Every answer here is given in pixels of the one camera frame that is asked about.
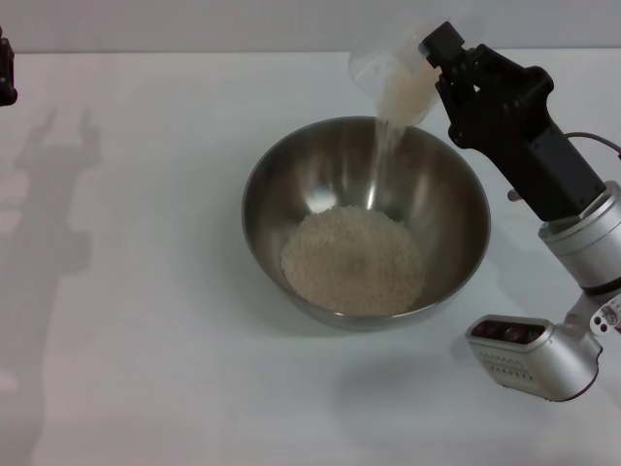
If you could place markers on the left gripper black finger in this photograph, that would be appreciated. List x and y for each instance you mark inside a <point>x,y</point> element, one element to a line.
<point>6,73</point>

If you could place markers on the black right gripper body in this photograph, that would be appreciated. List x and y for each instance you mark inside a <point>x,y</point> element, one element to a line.
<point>514,126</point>

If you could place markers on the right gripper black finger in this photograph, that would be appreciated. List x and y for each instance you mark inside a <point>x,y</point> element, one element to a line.
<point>445,104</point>
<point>444,43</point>

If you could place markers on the clear plastic measuring cup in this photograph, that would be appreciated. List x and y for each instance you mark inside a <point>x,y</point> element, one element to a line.
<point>378,63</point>

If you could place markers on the stainless steel mixing bowl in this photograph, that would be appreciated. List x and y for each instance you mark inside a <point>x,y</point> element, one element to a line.
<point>436,218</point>

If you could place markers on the white uncooked rice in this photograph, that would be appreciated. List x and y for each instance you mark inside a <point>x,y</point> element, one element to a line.
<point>349,262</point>

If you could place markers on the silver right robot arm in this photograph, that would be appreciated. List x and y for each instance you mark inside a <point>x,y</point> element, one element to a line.
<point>589,247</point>

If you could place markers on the silver metal standoff pin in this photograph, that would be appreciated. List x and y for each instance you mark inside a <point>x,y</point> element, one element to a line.
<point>514,195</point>

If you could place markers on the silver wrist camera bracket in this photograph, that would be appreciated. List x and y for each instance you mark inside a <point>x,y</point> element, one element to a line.
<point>599,313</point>

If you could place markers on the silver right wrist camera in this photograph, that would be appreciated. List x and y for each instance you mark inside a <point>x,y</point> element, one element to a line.
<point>533,359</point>

